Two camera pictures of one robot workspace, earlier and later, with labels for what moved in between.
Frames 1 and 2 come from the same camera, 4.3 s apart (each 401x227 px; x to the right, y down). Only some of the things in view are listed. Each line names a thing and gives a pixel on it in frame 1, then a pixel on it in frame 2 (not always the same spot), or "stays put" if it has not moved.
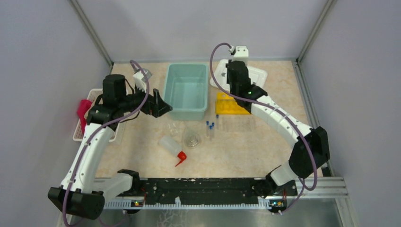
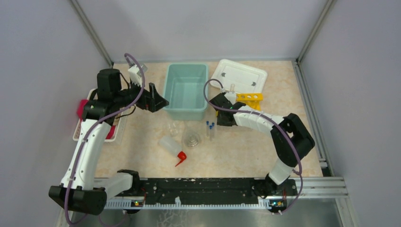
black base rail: [262, 189] stays put
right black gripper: [228, 78] -> [220, 122]
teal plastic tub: [186, 89] stays put
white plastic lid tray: [258, 77] stays put
